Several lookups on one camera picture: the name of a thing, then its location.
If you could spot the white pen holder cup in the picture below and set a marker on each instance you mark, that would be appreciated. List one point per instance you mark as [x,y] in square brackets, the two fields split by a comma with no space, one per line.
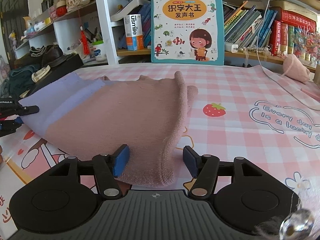
[99,51]

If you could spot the brown leather shoe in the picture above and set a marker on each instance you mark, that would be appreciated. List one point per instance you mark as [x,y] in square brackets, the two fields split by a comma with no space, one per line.
[51,55]

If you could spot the black box under shoe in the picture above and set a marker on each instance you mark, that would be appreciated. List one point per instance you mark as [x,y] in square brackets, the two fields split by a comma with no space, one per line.
[72,63]

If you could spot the dark green folded cloth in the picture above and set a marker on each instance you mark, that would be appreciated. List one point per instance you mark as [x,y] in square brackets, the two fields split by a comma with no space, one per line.
[18,81]

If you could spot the pink checkered tablecloth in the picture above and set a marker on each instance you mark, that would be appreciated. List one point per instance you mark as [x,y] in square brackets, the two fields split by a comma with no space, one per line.
[248,112]

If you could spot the red round ball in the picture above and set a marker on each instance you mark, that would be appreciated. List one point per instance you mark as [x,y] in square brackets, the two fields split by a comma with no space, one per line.
[61,10]

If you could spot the usmile white orange box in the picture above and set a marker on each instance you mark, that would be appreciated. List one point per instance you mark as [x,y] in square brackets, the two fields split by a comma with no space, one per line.
[134,32]

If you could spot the pink and purple sweater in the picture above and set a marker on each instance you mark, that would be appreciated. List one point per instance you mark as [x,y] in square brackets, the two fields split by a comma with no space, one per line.
[85,118]

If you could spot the row of leaning books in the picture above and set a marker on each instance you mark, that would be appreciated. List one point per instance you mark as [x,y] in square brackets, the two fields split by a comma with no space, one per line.
[248,25]

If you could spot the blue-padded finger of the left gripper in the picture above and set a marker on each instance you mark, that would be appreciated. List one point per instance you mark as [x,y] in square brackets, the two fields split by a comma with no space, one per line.
[26,110]

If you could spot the white power adapter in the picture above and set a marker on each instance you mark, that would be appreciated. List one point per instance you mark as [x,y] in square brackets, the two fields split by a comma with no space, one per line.
[231,47]

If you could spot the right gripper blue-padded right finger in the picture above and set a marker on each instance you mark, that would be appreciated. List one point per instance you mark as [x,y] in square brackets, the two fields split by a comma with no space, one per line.
[202,168]

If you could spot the red thick books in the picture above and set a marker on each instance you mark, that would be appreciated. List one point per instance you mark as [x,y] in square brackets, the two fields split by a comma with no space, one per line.
[285,25]

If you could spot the red tassel ornament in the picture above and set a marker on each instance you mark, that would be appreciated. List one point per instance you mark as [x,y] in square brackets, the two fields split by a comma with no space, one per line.
[84,42]

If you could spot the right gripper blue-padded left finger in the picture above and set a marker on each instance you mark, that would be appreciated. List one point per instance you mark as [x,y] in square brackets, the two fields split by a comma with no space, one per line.
[107,168]

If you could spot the teal children's sound book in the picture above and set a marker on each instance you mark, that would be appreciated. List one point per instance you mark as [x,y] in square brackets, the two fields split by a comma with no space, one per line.
[187,31]

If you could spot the colourful paper star jar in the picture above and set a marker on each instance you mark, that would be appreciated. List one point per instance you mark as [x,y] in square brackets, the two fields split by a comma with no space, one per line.
[307,44]

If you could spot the blue books beside box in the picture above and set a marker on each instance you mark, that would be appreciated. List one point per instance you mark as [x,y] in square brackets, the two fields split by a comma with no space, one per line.
[145,15]

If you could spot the white wristwatch band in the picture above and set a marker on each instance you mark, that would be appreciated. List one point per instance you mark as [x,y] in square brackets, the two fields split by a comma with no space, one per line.
[40,74]

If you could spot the pink plush pouch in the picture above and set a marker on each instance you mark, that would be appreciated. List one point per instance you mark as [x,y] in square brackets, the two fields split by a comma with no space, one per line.
[294,69]

